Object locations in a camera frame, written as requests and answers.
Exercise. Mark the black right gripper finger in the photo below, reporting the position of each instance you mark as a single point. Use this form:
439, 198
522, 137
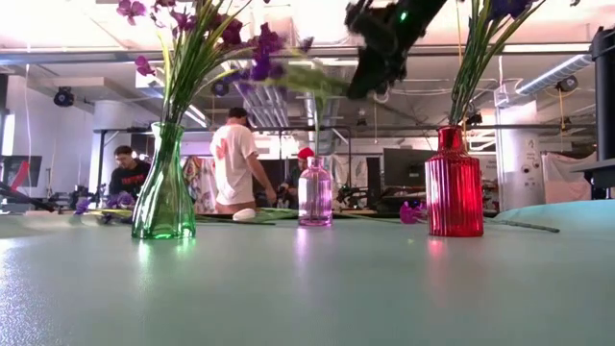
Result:
360, 89

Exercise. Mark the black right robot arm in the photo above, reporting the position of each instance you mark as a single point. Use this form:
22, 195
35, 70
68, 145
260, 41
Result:
423, 14

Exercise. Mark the green glass vase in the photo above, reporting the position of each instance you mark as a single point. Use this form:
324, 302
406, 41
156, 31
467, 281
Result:
163, 202

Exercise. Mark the gray ceiling beam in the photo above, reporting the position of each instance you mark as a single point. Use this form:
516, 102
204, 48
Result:
327, 50

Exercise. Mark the person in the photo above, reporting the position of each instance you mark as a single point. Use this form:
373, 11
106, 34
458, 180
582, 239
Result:
233, 158
305, 154
130, 180

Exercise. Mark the black computer monitor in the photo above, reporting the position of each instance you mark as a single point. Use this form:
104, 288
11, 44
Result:
406, 168

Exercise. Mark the pink ribbed glass bottle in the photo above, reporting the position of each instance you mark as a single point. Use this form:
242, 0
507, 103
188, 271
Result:
314, 197

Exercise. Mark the red ribbed glass bottle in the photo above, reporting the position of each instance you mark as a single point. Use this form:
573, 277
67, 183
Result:
454, 192

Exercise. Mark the white round column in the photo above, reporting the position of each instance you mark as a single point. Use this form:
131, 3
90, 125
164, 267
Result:
521, 158

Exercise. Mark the floral patterned curtain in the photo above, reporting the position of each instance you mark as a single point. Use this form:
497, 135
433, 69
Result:
199, 182

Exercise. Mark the teal table mat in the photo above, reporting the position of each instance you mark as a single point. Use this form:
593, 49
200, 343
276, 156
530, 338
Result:
307, 288

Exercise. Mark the pale pink hanging cloth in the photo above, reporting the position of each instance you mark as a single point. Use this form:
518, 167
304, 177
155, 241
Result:
567, 182

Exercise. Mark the black monitor stand pole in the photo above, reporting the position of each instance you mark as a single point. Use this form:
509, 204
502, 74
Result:
606, 120

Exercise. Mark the gray desk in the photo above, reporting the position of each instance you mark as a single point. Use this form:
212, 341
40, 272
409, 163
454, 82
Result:
600, 175

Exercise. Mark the dark monitor with red mark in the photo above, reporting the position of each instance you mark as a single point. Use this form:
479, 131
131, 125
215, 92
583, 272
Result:
33, 168

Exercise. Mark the black diagonal bar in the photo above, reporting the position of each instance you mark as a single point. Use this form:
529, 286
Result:
29, 198

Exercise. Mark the black horizontal frame bar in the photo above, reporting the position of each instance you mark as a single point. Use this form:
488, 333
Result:
269, 129

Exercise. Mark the black ceiling camera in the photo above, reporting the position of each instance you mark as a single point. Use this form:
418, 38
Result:
64, 97
567, 83
220, 89

